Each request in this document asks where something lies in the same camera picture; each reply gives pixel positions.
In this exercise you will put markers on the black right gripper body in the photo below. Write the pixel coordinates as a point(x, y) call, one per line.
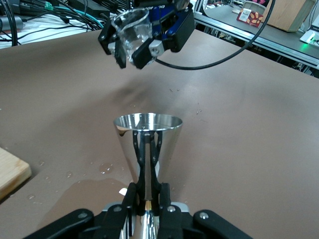
point(179, 27)

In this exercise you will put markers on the clear glass beaker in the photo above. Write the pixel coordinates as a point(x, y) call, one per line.
point(132, 27)

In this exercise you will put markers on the brown paper table cover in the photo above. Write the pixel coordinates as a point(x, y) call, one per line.
point(249, 149)

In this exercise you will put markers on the red patterned box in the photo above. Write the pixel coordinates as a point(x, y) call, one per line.
point(249, 17)

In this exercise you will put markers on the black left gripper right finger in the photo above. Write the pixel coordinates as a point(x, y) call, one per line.
point(179, 226)

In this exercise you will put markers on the wooden box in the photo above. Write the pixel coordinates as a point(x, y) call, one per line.
point(286, 12)

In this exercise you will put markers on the aluminium frame rail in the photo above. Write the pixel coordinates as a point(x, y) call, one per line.
point(274, 47)

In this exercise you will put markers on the spilled liquid puddle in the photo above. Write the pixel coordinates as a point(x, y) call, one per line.
point(87, 191)

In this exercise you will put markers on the steel jigger measuring cup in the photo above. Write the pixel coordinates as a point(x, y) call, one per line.
point(149, 139)

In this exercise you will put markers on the wooden cutting board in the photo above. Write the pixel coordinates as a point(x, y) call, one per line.
point(12, 169)

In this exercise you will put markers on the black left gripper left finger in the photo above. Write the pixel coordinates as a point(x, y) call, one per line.
point(99, 224)

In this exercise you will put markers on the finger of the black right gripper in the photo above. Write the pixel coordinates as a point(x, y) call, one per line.
point(107, 39)
point(144, 53)

